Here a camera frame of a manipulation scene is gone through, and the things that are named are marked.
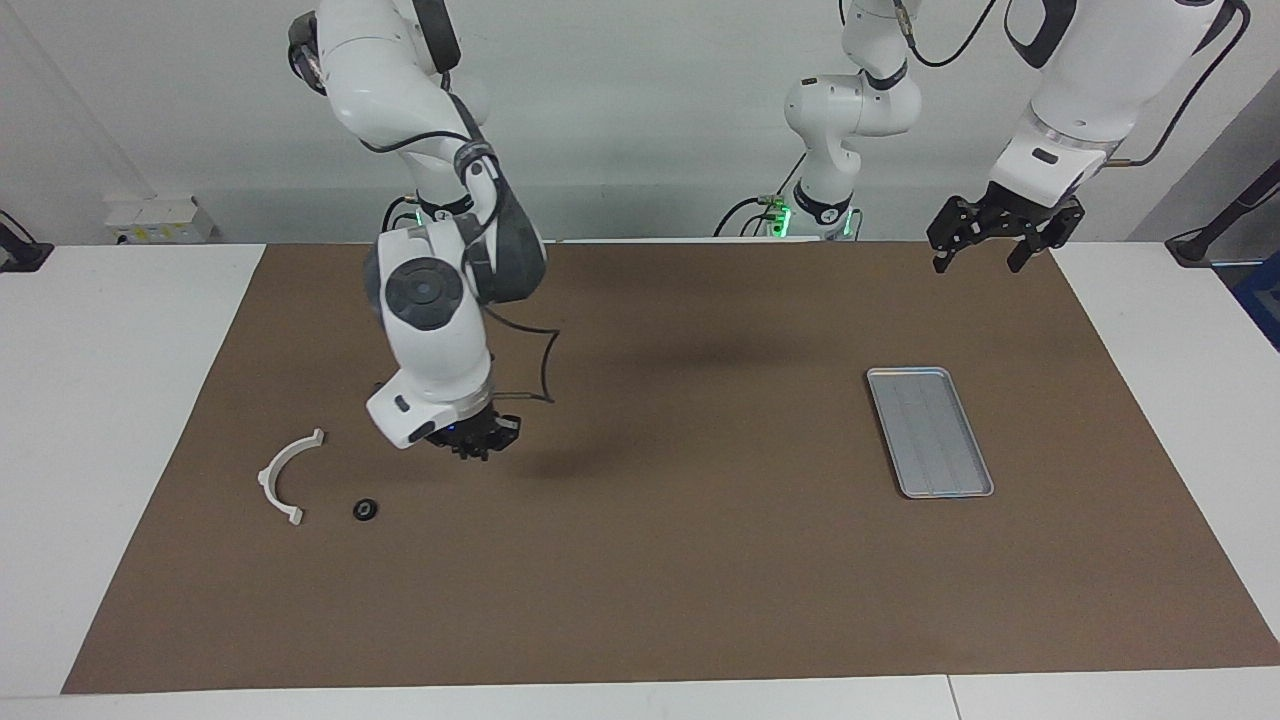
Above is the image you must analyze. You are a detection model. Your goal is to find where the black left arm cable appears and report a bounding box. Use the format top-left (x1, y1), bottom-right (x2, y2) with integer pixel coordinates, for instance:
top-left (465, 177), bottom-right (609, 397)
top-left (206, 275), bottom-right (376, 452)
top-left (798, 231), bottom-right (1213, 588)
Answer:
top-left (895, 0), bottom-right (1253, 169)

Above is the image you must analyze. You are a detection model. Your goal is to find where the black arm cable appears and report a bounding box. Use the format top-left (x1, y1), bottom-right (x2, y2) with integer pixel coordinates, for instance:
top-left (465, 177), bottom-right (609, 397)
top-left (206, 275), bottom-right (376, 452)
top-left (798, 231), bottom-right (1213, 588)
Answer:
top-left (355, 130), bottom-right (561, 406)
top-left (895, 0), bottom-right (1253, 169)

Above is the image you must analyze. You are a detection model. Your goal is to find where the black table clamp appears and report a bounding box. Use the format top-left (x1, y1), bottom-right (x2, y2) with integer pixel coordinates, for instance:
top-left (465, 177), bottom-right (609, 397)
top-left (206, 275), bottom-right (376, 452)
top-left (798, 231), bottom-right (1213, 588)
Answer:
top-left (0, 210), bottom-right (54, 273)

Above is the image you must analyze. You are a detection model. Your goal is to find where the black base cable bundle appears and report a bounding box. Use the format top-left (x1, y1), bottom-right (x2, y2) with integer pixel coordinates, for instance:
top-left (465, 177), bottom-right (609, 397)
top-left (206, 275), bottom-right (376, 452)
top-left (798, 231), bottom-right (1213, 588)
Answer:
top-left (713, 150), bottom-right (811, 239)

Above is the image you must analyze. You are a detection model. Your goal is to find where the white power strip box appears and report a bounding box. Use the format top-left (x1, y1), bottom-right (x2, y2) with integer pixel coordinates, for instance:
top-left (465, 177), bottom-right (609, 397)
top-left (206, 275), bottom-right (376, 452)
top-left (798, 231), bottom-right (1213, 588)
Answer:
top-left (105, 195), bottom-right (216, 244)

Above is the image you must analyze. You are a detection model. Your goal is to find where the white curved plastic bracket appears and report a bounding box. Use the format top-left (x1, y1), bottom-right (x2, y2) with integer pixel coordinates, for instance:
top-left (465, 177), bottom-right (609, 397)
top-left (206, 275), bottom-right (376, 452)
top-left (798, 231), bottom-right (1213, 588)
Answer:
top-left (256, 428), bottom-right (327, 528)

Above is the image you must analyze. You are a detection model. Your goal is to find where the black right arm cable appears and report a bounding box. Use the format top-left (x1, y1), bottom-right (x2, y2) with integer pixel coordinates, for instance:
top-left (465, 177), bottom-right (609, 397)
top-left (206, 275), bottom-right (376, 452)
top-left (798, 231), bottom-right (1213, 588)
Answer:
top-left (355, 130), bottom-right (561, 406)

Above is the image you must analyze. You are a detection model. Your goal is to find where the brown table mat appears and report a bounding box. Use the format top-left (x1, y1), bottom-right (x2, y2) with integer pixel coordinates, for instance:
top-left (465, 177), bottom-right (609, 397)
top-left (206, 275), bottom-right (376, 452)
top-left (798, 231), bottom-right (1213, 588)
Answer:
top-left (62, 238), bottom-right (1280, 694)

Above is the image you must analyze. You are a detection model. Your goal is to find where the silver metal tray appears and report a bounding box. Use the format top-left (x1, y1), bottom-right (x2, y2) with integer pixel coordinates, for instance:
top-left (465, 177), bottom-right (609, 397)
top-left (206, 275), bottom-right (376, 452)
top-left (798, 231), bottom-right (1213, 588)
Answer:
top-left (866, 366), bottom-right (996, 500)

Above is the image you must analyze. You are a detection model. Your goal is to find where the black angled stand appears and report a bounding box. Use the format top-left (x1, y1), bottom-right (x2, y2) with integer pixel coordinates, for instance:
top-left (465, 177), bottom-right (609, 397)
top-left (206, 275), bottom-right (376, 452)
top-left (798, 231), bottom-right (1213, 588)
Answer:
top-left (1165, 160), bottom-right (1280, 269)

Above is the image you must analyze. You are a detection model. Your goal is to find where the blue crate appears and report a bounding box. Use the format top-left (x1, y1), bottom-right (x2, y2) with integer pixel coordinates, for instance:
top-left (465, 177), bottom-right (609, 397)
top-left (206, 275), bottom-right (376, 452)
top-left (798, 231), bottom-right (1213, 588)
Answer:
top-left (1232, 255), bottom-right (1280, 351)

